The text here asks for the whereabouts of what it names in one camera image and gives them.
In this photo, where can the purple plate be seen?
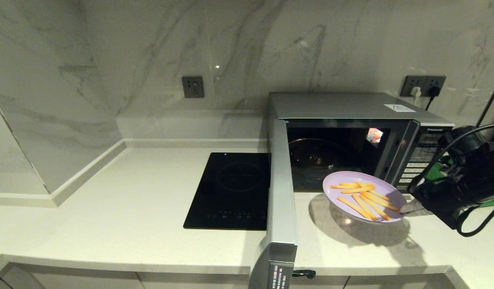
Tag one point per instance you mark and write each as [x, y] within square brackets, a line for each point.
[393, 194]

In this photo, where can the black induction cooktop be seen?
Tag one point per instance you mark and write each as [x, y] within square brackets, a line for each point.
[230, 192]

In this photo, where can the silver Panasonic microwave oven body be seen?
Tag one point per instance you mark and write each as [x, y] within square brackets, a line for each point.
[331, 105]

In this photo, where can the grey cabinet side panel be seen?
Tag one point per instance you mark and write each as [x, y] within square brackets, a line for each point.
[14, 281]

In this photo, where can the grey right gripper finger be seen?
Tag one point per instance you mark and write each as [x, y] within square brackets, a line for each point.
[415, 207]

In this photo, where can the grey single wall socket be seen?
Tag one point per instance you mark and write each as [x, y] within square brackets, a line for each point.
[192, 87]

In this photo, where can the microwave door with dark glass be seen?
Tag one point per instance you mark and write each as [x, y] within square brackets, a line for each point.
[281, 192]

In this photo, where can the white paper sheet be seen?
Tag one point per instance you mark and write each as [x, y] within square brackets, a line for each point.
[398, 108]

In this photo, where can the white power plug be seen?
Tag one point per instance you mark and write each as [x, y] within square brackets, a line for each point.
[415, 92]

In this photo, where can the green plastic tray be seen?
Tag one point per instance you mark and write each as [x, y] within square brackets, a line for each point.
[435, 170]

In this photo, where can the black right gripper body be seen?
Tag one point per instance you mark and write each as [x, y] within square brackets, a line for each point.
[443, 196]

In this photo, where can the grey double wall socket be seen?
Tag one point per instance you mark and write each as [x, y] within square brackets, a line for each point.
[425, 81]

